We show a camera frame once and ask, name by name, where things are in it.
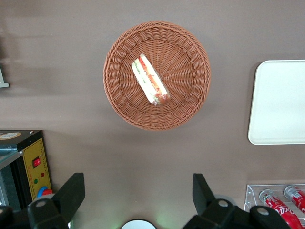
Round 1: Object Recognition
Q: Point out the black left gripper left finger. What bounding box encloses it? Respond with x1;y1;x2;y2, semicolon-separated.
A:
27;172;86;229

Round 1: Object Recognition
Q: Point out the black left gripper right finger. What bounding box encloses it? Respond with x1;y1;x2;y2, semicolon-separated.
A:
182;173;248;229

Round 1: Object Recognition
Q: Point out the triangle sandwich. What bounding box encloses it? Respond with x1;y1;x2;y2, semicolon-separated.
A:
131;53;171;107

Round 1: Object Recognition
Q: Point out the cream plastic tray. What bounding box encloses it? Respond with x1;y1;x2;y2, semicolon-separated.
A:
247;59;305;146

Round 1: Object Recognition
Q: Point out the round brown wicker basket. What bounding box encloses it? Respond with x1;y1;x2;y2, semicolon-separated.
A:
102;21;212;131

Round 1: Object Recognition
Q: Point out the clear acrylic bottle rack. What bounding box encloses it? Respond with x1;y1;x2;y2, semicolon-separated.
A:
243;183;305;227

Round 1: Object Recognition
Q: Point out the black food warmer, yellow panel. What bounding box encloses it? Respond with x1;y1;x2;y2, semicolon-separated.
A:
0;130;53;215

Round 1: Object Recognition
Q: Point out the red cola bottle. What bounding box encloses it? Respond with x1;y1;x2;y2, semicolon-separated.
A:
283;185;305;215
259;189;302;229

